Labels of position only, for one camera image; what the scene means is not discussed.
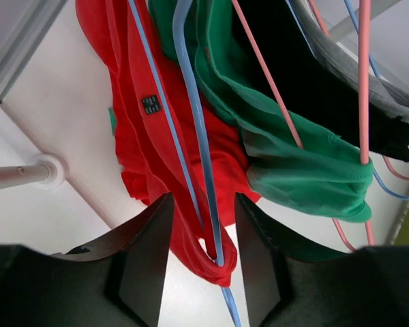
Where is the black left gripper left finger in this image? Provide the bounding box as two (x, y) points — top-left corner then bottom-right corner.
(64, 193), (174, 326)

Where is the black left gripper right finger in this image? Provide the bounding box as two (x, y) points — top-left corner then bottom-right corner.
(235, 193), (353, 326)

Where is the red tank top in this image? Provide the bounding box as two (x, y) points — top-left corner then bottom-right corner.
(75, 0), (262, 286)

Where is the green tank top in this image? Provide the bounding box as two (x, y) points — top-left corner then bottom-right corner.
(108, 0), (374, 223)

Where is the grey tank top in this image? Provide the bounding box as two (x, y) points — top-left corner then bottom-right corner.
(294, 0), (409, 127)

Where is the metal clothes rack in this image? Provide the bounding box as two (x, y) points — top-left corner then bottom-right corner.
(0, 154), (69, 191)

